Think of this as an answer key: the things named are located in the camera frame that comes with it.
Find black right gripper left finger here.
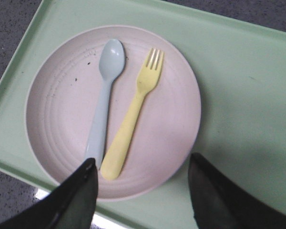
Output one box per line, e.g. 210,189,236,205
0,158,98,229

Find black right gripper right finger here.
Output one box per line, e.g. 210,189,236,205
188,153,286,229

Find cream round plate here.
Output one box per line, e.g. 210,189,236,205
26,25,201,201

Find yellow plastic fork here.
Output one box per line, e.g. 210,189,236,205
100,48,164,180

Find light blue plastic spoon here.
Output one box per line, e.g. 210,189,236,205
85,39,125,169

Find light green plastic tray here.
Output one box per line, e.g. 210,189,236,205
0,0,286,229

